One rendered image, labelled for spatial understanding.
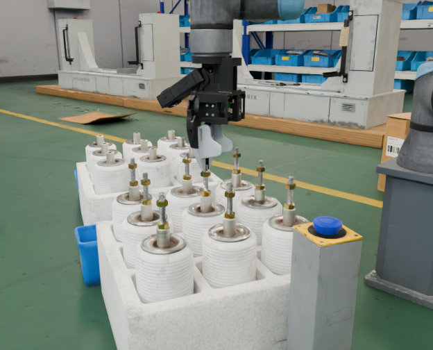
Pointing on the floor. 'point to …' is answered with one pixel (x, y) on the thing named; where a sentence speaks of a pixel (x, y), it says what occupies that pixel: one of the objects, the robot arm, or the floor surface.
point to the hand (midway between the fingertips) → (202, 162)
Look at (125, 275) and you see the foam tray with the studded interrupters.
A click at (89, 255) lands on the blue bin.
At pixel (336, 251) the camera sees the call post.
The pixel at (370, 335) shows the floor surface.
